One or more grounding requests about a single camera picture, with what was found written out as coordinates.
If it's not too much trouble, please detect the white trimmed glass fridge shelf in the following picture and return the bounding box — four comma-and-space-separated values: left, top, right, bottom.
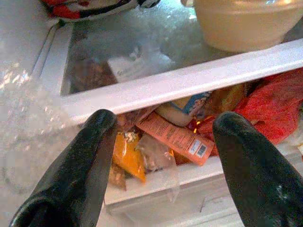
60, 39, 303, 125

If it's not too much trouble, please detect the white fridge crisper drawer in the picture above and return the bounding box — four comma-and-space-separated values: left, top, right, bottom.
104, 137, 303, 227

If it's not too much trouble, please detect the red plastic bag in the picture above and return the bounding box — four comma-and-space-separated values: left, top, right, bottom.
189, 68, 303, 157

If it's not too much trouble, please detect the yellow food package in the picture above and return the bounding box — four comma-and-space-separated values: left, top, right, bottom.
210, 82, 247, 114

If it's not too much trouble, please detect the orange printed carton box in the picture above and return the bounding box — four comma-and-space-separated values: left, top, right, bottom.
136, 111, 215, 166

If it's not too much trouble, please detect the clear plastic bag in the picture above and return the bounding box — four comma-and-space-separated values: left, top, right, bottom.
134, 133, 180, 204

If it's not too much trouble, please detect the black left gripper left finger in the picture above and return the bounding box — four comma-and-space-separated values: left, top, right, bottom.
9, 108, 118, 227

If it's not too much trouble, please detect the orange lidded plastic container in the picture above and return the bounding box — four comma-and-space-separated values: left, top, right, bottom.
193, 0, 303, 53

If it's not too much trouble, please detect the brown food packet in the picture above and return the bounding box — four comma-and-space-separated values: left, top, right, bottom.
71, 59, 118, 93

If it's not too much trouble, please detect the yellow orange pouch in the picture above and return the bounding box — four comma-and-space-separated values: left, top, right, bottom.
111, 131, 147, 184

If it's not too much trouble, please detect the blue labelled food package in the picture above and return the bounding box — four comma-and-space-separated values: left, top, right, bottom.
156, 91, 214, 127

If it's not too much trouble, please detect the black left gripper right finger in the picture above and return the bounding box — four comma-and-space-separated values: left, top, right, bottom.
212, 111, 303, 227

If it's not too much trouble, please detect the red black white bowl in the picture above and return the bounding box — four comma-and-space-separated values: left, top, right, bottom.
39, 0, 161, 22

